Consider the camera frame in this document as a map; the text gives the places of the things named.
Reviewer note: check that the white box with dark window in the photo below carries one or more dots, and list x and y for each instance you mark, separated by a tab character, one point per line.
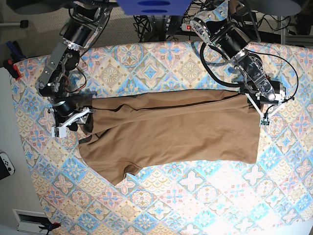
29	221

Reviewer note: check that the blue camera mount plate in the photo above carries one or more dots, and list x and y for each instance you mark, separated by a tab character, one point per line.
154	7

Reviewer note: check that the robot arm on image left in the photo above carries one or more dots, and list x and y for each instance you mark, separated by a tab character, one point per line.
88	19

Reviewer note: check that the black orange clamp bottom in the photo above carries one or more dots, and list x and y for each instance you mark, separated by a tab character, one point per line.
47	225

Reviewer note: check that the white power strip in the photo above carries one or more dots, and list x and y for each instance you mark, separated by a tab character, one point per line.
186	27

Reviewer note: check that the patterned tablecloth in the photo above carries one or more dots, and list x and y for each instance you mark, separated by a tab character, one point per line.
188	198

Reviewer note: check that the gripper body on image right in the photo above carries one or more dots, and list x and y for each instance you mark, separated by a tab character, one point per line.
267	108

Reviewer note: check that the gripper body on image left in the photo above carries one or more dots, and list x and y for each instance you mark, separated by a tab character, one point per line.
64	113

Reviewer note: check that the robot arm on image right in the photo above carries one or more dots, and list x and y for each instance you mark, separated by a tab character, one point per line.
217	31

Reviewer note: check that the red and black clamp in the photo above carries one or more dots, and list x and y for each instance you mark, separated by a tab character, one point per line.
12	69

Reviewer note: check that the brown t-shirt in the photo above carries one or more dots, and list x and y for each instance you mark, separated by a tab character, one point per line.
132	132

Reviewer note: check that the game console with white controller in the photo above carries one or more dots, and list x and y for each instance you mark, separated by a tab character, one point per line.
6	166

